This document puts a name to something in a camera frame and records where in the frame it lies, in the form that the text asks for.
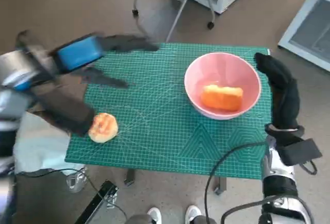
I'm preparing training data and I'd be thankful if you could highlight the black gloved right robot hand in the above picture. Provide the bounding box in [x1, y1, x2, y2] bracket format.
[254, 52, 302, 130]

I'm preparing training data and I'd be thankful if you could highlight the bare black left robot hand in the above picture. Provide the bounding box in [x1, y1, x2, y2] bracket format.
[50, 33, 161, 89]

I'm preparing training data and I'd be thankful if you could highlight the long twisted toy bread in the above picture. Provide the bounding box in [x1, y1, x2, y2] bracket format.
[200, 84, 243, 112]

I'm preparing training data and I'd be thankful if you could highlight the pink bowl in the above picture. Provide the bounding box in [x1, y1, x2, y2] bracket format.
[184, 52, 262, 120]

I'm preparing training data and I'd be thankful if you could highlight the round toy bread bun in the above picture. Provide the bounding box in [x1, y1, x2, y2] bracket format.
[88, 112, 119, 144]

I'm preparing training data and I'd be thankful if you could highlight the large white mesh cabinet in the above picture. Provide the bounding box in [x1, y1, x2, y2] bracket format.
[277, 0, 330, 72]

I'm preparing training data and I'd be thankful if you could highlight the person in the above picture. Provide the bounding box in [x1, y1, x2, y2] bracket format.
[127, 204, 215, 224]
[12, 110, 87, 177]

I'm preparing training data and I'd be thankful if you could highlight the metal table leg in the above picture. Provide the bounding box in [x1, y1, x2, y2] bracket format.
[213, 175, 227, 196]
[124, 168, 136, 186]

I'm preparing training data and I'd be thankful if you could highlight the grey metal rod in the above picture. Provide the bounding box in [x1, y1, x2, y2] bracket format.
[166, 0, 199, 43]

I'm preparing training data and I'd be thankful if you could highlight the green cutting mat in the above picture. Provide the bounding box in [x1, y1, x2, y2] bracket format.
[64, 42, 274, 180]

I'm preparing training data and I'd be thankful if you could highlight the grey white sneaker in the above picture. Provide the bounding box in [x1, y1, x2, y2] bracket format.
[65, 167, 88, 193]

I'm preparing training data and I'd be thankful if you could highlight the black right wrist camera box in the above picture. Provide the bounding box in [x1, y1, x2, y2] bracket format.
[278, 138, 323, 167]

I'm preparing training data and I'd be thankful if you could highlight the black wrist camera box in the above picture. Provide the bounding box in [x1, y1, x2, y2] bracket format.
[33, 84, 95, 137]
[278, 138, 323, 167]

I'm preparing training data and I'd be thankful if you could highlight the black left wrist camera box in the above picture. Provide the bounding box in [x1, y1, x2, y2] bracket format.
[33, 84, 95, 137]

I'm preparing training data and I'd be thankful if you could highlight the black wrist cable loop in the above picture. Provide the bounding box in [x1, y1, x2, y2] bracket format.
[300, 160, 318, 175]

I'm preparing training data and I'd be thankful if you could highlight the thick black cable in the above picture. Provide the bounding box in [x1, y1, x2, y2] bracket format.
[204, 142, 268, 224]

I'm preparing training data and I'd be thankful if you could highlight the thin black floor cable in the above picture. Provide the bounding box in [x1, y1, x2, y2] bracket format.
[15, 167, 104, 199]

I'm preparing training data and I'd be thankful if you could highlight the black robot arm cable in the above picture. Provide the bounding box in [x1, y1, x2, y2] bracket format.
[221, 195, 284, 224]

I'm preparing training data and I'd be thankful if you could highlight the black bar with metal bracket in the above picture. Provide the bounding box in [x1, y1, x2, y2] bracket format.
[74, 180, 121, 224]

